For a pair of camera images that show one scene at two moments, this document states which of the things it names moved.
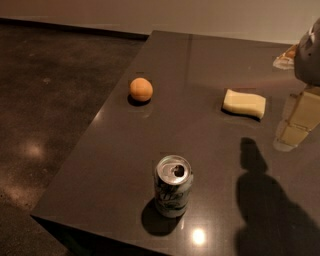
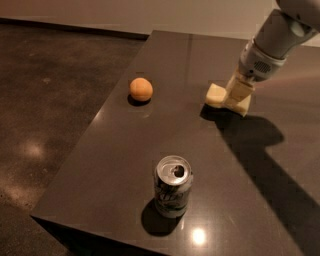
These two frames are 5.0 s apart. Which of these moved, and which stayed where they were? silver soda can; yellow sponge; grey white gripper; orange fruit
Moved: yellow sponge; grey white gripper
Stayed: silver soda can; orange fruit
